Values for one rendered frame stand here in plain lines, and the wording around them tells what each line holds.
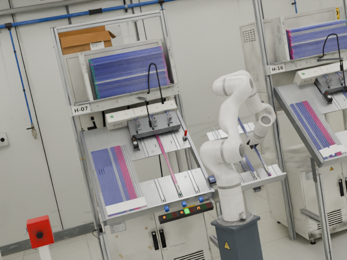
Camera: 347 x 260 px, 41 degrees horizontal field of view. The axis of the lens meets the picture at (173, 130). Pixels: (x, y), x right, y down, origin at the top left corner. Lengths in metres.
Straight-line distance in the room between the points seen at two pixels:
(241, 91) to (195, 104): 2.42
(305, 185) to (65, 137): 2.34
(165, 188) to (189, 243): 0.55
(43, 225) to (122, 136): 0.77
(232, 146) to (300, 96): 1.36
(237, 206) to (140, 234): 0.99
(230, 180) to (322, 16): 1.97
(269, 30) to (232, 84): 1.27
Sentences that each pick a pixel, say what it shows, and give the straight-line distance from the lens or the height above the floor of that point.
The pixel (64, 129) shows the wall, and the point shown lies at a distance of 4.63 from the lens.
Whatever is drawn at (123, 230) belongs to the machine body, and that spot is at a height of 0.52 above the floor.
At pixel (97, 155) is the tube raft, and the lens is 3.04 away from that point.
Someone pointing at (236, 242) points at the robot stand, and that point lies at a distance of 2.39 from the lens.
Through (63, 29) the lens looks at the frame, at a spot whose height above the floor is 1.88.
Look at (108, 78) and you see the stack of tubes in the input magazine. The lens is 3.11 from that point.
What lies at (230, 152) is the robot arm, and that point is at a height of 1.07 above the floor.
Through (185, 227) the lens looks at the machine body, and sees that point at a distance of 3.24.
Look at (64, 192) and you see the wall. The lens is 4.74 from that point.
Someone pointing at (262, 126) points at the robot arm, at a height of 1.07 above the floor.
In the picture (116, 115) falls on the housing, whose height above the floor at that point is 1.25.
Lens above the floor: 1.58
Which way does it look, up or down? 9 degrees down
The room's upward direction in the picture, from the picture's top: 11 degrees counter-clockwise
